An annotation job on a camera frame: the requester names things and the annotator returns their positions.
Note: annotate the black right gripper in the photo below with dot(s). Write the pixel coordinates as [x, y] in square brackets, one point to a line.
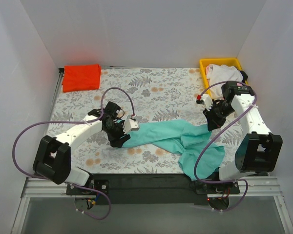
[214, 119]

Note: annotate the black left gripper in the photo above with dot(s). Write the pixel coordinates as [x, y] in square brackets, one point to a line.
[117, 137]

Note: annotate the teal t shirt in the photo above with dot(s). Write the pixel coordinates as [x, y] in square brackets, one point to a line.
[182, 138]

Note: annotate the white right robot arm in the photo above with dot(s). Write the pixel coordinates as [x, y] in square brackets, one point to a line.
[259, 150]

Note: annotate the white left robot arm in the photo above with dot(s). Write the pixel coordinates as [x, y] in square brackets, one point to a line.
[53, 157]

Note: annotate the white t shirt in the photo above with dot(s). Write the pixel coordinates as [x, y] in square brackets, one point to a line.
[216, 73]

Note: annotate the floral table cloth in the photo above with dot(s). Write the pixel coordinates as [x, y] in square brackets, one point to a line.
[156, 94]

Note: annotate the black t shirt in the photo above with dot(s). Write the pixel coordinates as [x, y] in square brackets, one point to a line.
[244, 77]

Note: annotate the yellow plastic bin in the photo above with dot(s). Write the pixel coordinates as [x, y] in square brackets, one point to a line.
[217, 61]

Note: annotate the folded orange t shirt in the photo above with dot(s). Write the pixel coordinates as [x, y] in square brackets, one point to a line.
[81, 78]

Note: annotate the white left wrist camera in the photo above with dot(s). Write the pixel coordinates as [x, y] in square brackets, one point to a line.
[130, 125]

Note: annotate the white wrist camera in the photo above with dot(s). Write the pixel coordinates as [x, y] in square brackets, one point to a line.
[130, 125]
[205, 100]

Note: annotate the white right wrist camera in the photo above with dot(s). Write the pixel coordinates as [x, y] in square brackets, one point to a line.
[205, 100]

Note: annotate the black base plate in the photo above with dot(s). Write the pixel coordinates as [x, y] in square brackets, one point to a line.
[153, 189]

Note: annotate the aluminium rail frame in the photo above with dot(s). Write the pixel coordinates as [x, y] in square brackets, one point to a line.
[258, 186]

